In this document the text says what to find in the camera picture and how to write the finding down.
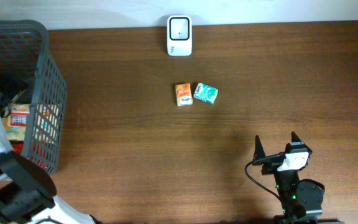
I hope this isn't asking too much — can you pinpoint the teal tissue pack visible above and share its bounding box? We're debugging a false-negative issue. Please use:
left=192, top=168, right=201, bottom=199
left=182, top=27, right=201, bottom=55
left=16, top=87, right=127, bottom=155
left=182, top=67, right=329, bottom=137
left=193, top=83, right=219, bottom=105

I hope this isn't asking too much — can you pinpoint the red snack bag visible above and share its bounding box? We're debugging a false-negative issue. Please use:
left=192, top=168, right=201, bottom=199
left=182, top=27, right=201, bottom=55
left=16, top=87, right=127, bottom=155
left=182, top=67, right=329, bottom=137
left=9, top=140, right=51, bottom=170

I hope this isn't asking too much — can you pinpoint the yellow snack bag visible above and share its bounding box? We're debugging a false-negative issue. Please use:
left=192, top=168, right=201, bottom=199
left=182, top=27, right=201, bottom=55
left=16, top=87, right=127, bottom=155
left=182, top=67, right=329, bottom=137
left=2, top=103, right=59, bottom=143

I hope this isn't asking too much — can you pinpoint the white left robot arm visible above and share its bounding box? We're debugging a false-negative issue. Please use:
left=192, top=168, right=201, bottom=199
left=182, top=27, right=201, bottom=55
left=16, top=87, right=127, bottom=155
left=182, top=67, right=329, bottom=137
left=0, top=111, right=267, bottom=223

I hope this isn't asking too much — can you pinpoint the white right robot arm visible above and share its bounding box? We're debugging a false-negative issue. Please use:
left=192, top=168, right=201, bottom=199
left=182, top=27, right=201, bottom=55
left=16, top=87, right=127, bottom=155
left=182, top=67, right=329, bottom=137
left=254, top=132, right=344, bottom=224

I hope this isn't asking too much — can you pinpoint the white barcode scanner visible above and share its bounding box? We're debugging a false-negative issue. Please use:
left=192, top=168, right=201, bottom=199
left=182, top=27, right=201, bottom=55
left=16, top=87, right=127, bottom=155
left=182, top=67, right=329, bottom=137
left=167, top=15, right=193, bottom=57

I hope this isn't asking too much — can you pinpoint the grey plastic basket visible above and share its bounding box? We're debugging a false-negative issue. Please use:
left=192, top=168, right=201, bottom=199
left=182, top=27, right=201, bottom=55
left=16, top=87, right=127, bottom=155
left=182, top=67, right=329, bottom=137
left=0, top=20, right=67, bottom=174

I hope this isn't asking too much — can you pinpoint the black camera cable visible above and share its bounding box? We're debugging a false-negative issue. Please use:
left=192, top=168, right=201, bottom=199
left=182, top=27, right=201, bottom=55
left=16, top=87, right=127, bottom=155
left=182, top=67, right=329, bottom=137
left=244, top=152, right=287, bottom=203

